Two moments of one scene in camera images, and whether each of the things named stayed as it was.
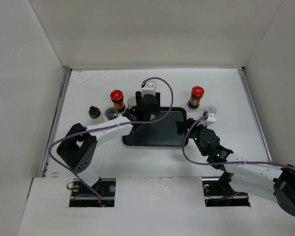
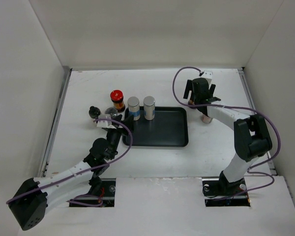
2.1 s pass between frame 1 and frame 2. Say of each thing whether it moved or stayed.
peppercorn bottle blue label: stayed
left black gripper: moved
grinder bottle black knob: stayed
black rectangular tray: stayed
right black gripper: moved
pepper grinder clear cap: stayed
